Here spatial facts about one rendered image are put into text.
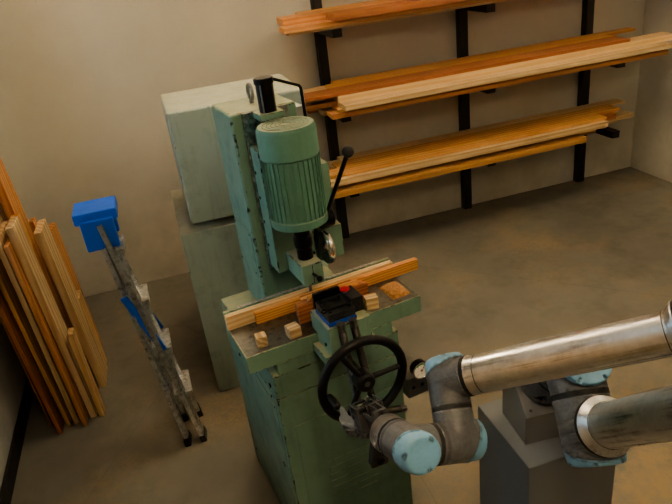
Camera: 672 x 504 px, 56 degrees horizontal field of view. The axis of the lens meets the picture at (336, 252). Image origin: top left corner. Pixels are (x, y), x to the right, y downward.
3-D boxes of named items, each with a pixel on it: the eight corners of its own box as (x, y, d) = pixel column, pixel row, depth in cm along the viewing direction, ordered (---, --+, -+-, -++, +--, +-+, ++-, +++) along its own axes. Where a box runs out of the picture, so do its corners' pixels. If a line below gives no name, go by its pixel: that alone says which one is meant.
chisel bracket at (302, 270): (305, 291, 198) (301, 267, 195) (289, 274, 210) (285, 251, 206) (326, 284, 201) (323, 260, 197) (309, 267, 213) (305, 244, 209)
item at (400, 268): (257, 324, 200) (255, 314, 198) (255, 321, 202) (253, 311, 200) (418, 269, 220) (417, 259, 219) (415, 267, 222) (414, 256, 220)
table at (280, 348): (259, 392, 179) (255, 375, 176) (228, 341, 204) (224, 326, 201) (438, 323, 199) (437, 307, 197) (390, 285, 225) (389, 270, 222)
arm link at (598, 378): (578, 338, 182) (607, 324, 166) (594, 398, 177) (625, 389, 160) (528, 344, 181) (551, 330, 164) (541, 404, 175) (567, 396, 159)
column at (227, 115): (266, 316, 223) (227, 116, 191) (247, 291, 242) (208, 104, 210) (324, 297, 231) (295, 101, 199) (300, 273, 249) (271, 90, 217)
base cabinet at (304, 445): (307, 558, 225) (276, 402, 194) (255, 457, 274) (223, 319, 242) (414, 505, 241) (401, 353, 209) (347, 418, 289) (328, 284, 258)
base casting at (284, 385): (276, 401, 195) (271, 378, 191) (223, 319, 242) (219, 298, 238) (401, 352, 210) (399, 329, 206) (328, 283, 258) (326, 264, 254)
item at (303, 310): (300, 325, 197) (297, 306, 194) (298, 323, 198) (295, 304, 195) (369, 300, 205) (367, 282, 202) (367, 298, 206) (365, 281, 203)
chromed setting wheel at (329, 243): (332, 270, 214) (327, 237, 209) (317, 257, 225) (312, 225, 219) (339, 268, 215) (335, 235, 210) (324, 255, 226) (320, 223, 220)
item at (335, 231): (322, 261, 221) (317, 230, 216) (314, 254, 227) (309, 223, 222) (346, 253, 224) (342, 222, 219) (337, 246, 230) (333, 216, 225)
